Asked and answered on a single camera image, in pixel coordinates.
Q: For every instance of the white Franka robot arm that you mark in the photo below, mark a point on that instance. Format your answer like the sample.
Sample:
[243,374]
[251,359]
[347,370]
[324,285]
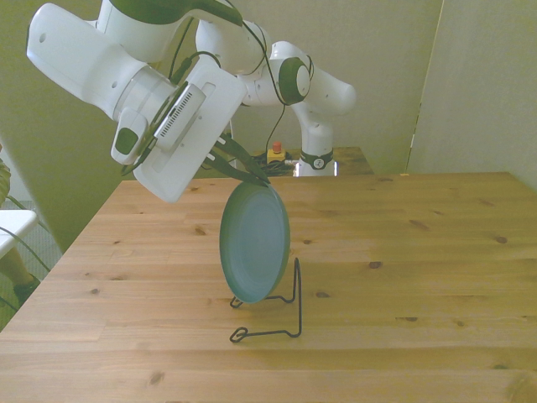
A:
[84,67]

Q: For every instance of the yellow emergency stop button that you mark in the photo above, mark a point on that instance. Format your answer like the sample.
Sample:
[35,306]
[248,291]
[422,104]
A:
[277,155]

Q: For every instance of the white side table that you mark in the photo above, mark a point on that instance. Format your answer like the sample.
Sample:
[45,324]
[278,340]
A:
[14,222]

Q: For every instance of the blue round plastic plate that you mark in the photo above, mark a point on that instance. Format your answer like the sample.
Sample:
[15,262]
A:
[256,243]

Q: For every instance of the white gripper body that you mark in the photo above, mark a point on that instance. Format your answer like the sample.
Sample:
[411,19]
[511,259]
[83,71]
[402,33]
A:
[218,96]

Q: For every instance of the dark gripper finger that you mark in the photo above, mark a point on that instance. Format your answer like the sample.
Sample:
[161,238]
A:
[228,171]
[241,157]

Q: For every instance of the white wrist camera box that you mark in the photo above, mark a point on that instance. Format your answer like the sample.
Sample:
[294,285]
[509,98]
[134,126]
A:
[178,113]

